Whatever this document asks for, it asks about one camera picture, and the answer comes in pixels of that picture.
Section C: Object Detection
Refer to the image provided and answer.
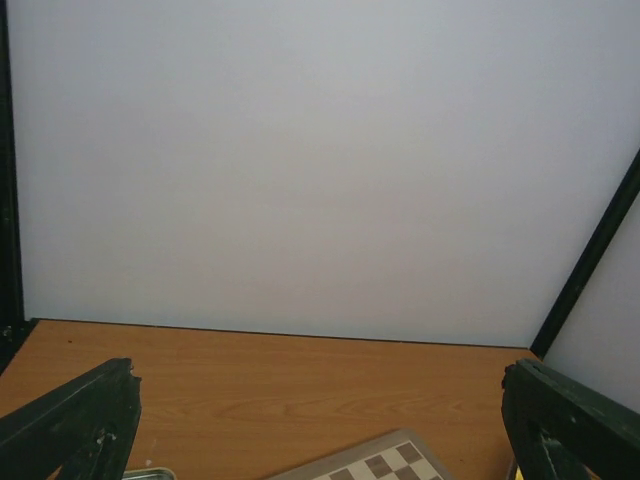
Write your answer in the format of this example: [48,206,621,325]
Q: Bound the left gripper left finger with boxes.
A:
[1,358,142,479]

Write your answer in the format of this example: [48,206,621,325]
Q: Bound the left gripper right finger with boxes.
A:
[501,359,639,479]

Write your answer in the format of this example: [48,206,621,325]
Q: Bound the wooden chess board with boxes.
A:
[271,428,454,480]

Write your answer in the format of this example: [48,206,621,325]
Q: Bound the silver metal tin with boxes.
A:
[122,467,176,480]

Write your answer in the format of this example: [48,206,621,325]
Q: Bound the black aluminium frame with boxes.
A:
[1,1,639,346]

